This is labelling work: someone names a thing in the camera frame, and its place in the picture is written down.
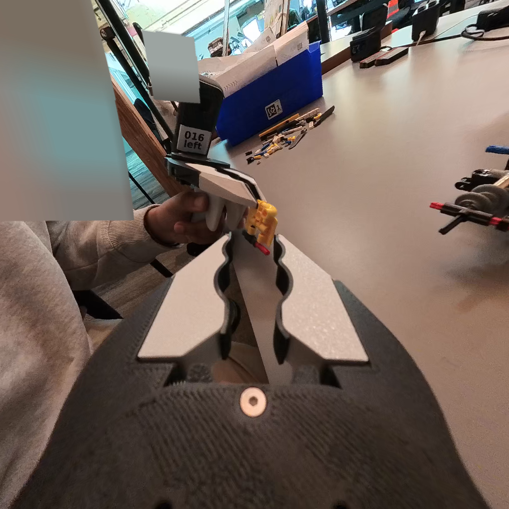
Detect black metal pole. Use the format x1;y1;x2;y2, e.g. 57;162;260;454
316;0;331;44

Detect black cable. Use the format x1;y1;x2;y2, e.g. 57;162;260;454
463;24;509;42

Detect partly built lego vehicle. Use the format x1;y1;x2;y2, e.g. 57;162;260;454
429;144;509;235

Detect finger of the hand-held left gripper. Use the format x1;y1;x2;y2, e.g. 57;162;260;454
184;162;258;209
216;165;266;203

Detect person's left forearm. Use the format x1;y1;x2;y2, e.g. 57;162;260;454
46;205;160;293

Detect yellow lego block with red pin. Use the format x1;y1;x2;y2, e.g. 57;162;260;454
243;200;278;256

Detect white cardboard box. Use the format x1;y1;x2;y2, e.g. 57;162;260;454
274;20;311;66

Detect printed cardboard sheet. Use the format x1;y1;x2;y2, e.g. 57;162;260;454
264;0;291;38

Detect black charger with white cable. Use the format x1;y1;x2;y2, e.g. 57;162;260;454
411;0;441;41

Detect black power brick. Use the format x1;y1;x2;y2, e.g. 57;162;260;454
476;3;509;29

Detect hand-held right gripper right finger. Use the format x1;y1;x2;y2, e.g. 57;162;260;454
272;235;370;364

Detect pile of lego pieces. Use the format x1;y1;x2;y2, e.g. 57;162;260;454
244;105;336;165

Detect person's left hand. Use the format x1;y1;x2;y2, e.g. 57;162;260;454
144;192;240;245

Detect person's grey sweatshirt torso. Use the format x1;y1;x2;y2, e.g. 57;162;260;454
0;221;98;509

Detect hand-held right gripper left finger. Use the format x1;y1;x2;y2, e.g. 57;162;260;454
137;232;240;362

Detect blue plastic bin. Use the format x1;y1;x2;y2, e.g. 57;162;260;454
215;40;324;147

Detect grey desk mat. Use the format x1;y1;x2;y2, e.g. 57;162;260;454
437;4;490;40

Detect person's beige trousers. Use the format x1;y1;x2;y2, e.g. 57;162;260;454
213;342;268;384

